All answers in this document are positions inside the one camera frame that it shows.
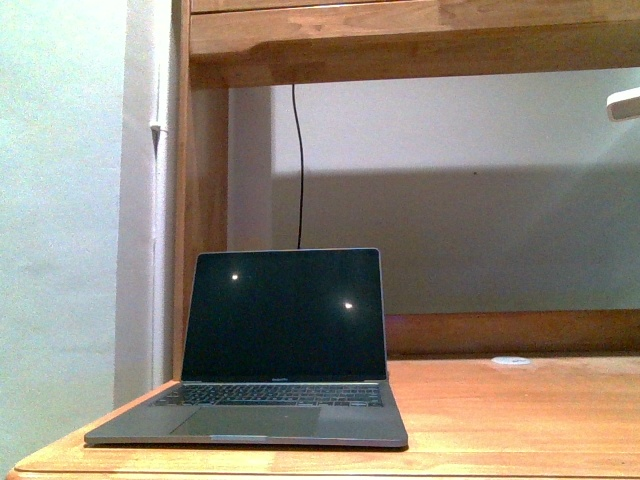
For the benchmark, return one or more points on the wooden desk hutch shelf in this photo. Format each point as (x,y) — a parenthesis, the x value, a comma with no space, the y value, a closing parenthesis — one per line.
(228,44)

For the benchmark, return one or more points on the wooden desk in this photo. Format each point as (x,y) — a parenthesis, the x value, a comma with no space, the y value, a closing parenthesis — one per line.
(554,418)

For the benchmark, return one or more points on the white lamp head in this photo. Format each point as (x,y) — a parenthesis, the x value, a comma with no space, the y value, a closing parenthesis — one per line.
(623,105)

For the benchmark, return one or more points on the white cable grommet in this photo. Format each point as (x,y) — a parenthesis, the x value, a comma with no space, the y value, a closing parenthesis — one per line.
(511,361)

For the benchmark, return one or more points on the grey open laptop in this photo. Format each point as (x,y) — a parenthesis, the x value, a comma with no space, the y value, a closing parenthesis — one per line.
(281,348)

